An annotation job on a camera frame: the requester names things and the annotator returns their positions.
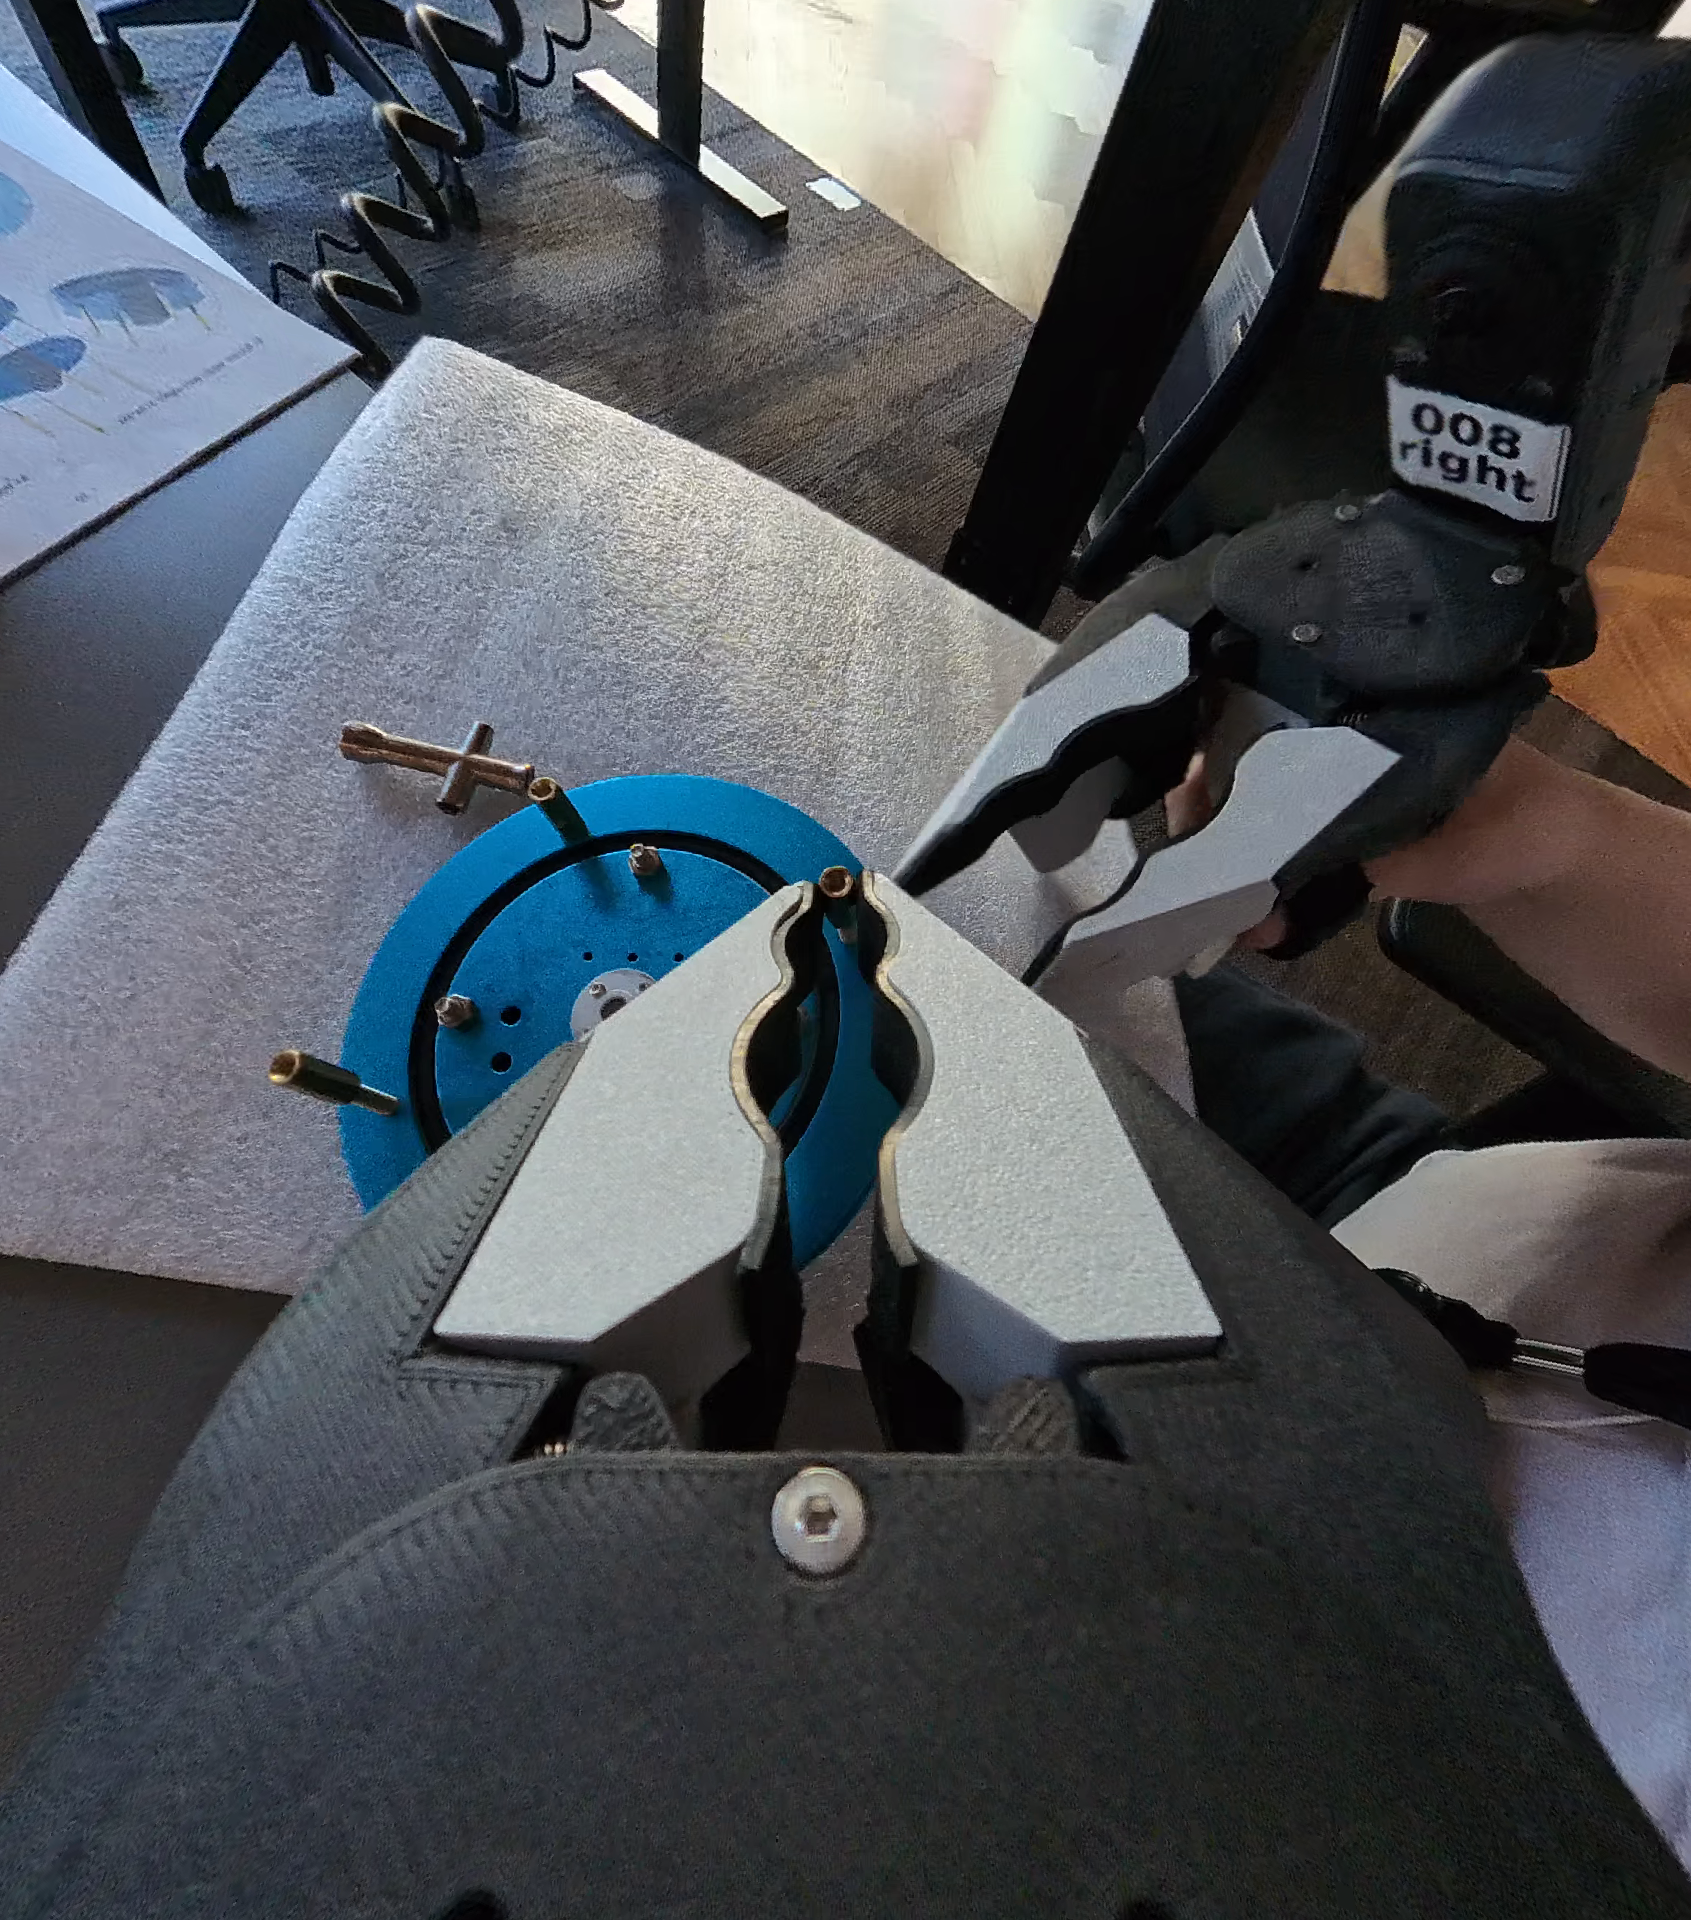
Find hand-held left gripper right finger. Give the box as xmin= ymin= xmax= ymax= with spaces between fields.
xmin=853 ymin=871 xmax=1225 ymax=1453

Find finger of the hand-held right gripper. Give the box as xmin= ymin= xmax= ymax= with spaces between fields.
xmin=889 ymin=612 xmax=1209 ymax=893
xmin=1029 ymin=726 xmax=1405 ymax=987

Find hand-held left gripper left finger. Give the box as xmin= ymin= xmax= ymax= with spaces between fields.
xmin=431 ymin=882 xmax=817 ymax=1453

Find blue round base plate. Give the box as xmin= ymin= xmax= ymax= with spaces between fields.
xmin=339 ymin=774 xmax=883 ymax=1269

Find metal socket wrench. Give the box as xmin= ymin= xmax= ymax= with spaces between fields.
xmin=339 ymin=720 xmax=535 ymax=820

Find black desk column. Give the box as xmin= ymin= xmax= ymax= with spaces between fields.
xmin=941 ymin=0 xmax=1387 ymax=630

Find dark grey desk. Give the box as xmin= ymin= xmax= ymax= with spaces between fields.
xmin=0 ymin=365 xmax=381 ymax=1920

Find black metal desk leg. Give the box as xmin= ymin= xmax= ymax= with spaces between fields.
xmin=575 ymin=0 xmax=791 ymax=234
xmin=12 ymin=0 xmax=171 ymax=203

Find person's right hand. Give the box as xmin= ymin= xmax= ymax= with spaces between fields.
xmin=1367 ymin=737 xmax=1637 ymax=907

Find person's dark trousers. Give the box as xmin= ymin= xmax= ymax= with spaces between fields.
xmin=1175 ymin=966 xmax=1453 ymax=1224

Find white foam sheet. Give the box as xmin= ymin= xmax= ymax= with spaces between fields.
xmin=0 ymin=335 xmax=1191 ymax=1367

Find printed instruction manual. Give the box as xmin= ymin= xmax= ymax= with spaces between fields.
xmin=0 ymin=65 xmax=363 ymax=661

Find black chair base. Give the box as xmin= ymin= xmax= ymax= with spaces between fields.
xmin=96 ymin=0 xmax=487 ymax=211

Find black coiled cable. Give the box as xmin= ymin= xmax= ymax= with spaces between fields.
xmin=267 ymin=0 xmax=531 ymax=378

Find thin black coiled cord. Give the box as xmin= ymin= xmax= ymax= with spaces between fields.
xmin=477 ymin=0 xmax=595 ymax=125

